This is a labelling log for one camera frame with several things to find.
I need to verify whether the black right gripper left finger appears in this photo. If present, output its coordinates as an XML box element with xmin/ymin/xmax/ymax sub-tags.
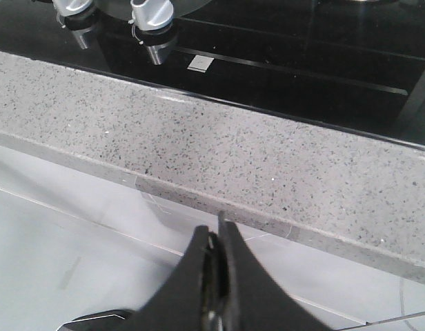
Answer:
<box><xmin>58</xmin><ymin>225</ymin><xmax>219</xmax><ymax>330</ymax></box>

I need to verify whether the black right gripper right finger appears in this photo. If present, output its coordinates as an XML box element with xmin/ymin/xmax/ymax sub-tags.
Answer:
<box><xmin>218</xmin><ymin>211</ymin><xmax>330</xmax><ymax>330</ymax></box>

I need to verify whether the black glass cooktop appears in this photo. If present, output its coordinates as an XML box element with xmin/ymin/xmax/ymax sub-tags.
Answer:
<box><xmin>0</xmin><ymin>1</ymin><xmax>425</xmax><ymax>146</ymax></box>

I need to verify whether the right silver stove knob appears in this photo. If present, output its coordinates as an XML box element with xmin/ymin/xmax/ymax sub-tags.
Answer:
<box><xmin>130</xmin><ymin>0</ymin><xmax>175</xmax><ymax>31</ymax></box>

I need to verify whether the silver stove knob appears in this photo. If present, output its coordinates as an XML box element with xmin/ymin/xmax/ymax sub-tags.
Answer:
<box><xmin>130</xmin><ymin>0</ymin><xmax>175</xmax><ymax>31</ymax></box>
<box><xmin>52</xmin><ymin>0</ymin><xmax>92</xmax><ymax>17</ymax></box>

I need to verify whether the left silver stove knob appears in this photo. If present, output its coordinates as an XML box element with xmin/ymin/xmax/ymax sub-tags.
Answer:
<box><xmin>52</xmin><ymin>0</ymin><xmax>92</xmax><ymax>17</ymax></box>

